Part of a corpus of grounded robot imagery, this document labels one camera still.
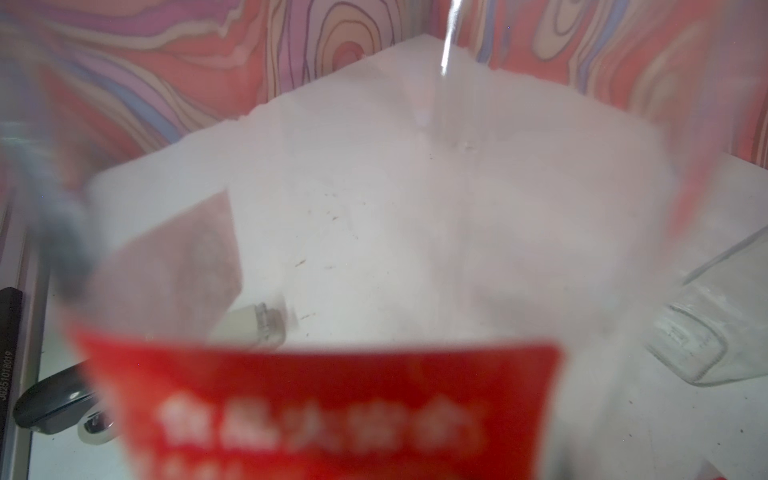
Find clear glass bottle cork stopper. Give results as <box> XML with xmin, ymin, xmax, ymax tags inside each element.
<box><xmin>646</xmin><ymin>228</ymin><xmax>767</xmax><ymax>386</ymax></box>

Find black and beige flat tool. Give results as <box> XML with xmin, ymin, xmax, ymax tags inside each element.
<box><xmin>13</xmin><ymin>301</ymin><xmax>288</xmax><ymax>445</ymax></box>

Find clear glass bottle black cap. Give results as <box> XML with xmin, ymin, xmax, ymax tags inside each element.
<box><xmin>0</xmin><ymin>0</ymin><xmax>745</xmax><ymax>480</ymax></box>

